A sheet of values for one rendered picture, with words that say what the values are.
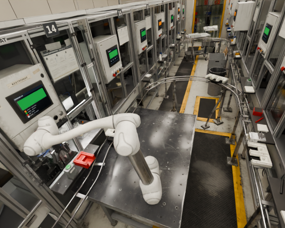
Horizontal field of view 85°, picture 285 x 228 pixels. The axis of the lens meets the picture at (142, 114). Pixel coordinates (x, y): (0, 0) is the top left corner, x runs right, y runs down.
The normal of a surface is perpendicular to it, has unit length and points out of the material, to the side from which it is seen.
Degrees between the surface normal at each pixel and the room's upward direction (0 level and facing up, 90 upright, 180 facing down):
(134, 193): 0
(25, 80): 90
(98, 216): 0
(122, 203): 0
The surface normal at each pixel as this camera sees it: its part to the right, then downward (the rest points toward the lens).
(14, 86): 0.93, 0.13
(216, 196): -0.11, -0.80
